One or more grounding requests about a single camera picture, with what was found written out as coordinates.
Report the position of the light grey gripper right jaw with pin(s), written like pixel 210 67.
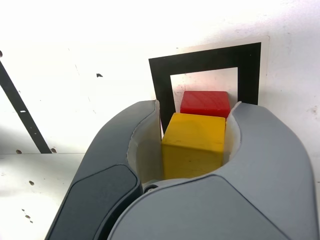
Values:
pixel 250 187

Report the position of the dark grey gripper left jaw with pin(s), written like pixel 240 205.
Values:
pixel 105 175

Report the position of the yellow cube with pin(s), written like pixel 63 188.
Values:
pixel 192 145

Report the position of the red cube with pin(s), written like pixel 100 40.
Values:
pixel 205 102

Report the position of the black tape square outline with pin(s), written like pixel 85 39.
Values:
pixel 160 82

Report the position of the black tape strip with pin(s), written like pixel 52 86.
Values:
pixel 25 112

